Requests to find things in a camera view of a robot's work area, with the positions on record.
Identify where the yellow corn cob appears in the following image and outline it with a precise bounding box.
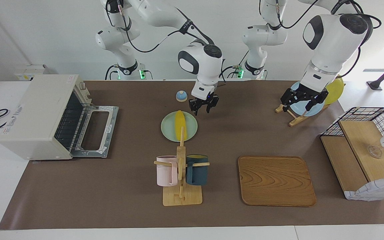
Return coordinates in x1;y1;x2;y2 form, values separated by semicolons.
175;110;188;141

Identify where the mint green plate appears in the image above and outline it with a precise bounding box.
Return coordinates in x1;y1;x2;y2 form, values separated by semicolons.
161;111;198;143

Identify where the white toaster oven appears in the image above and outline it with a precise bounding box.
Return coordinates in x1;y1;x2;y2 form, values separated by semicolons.
0;74;119;161

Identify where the light blue plate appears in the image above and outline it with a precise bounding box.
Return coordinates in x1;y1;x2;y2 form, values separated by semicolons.
289;81;326;117

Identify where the wooden plate rack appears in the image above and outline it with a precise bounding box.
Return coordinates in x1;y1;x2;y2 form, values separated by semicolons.
275;100;329;127

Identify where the yellow plate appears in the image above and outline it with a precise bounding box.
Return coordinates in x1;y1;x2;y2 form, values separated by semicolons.
325;77;344;105

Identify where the dark blue mug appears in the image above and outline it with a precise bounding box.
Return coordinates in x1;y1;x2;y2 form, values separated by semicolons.
186;154;209;186

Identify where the pink mug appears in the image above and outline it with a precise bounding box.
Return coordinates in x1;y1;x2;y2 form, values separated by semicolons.
156;155;179;187

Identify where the small clear glass dish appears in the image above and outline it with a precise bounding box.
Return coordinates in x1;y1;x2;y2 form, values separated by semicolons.
366;146;383;158

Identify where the wooden serving tray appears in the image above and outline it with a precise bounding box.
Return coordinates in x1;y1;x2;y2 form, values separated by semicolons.
238;156;316;207

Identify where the wooden mug rack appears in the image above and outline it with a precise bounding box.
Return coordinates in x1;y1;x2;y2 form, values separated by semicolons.
154;126;210;206

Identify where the white checked cloth liner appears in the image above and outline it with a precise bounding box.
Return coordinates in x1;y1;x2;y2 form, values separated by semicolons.
344;175;384;201

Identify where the brown table mat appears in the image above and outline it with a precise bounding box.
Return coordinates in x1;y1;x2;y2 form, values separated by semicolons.
0;80;384;230

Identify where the white socket box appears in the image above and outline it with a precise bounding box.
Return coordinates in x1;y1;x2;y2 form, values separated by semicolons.
14;65;49;81

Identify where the black base cable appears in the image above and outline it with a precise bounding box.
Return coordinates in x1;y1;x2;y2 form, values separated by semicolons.
105;64;119;80
218;65;242;79

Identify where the wire basket with wooden shelves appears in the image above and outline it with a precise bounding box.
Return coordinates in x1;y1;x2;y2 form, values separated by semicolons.
320;107;384;201

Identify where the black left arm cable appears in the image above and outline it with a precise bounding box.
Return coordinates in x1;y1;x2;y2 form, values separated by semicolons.
340;45;362;78

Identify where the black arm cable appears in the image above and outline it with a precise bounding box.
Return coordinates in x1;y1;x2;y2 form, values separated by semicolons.
117;2;214;54
340;45;362;78

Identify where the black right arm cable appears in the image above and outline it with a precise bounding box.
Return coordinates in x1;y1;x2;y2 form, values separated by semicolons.
117;2;214;54

